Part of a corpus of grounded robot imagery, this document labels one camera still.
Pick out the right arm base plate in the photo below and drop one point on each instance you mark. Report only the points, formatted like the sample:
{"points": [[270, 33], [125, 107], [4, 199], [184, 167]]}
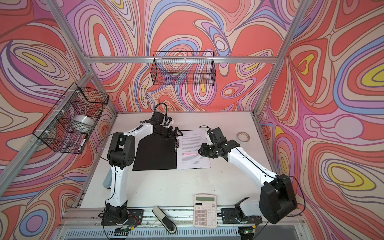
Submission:
{"points": [[235, 216]]}

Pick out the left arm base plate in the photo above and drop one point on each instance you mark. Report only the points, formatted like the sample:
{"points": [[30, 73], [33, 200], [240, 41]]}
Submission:
{"points": [[133, 217]]}

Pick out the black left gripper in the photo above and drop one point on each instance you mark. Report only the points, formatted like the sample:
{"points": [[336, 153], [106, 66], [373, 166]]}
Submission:
{"points": [[171, 135]]}

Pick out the marker pen in basket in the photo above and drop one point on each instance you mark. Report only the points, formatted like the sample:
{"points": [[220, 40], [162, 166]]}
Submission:
{"points": [[80, 149]]}

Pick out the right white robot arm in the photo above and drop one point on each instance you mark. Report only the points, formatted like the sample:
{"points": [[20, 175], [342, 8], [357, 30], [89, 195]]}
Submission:
{"points": [[276, 194]]}

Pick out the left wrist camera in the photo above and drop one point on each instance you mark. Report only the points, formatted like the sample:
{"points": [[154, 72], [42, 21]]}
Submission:
{"points": [[168, 121]]}

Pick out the black wire basket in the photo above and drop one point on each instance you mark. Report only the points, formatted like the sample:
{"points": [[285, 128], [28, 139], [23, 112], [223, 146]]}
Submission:
{"points": [[183, 68], [62, 134]]}

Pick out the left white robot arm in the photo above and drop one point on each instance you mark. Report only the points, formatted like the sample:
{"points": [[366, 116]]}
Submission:
{"points": [[121, 156]]}

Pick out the black wire basket left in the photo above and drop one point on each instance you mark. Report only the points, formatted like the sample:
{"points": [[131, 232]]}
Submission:
{"points": [[62, 134]]}

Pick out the black wire basket back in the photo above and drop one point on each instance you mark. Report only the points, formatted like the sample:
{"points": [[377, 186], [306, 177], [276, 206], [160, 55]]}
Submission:
{"points": [[183, 68]]}

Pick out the blue file folder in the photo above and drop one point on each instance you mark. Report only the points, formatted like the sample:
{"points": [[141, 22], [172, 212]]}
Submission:
{"points": [[156, 153]]}

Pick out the printed paper files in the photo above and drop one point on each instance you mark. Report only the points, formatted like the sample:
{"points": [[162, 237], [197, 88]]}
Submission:
{"points": [[188, 146]]}

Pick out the grey black stapler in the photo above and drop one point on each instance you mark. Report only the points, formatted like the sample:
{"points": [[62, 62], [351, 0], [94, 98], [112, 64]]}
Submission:
{"points": [[164, 220]]}

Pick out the white tape roll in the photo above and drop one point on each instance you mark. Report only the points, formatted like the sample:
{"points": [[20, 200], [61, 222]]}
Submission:
{"points": [[243, 137]]}

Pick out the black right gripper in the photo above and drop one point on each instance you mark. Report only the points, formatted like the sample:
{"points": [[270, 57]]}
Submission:
{"points": [[204, 152]]}

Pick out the white desk calculator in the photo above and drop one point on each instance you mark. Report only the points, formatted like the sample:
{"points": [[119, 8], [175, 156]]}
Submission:
{"points": [[205, 211]]}

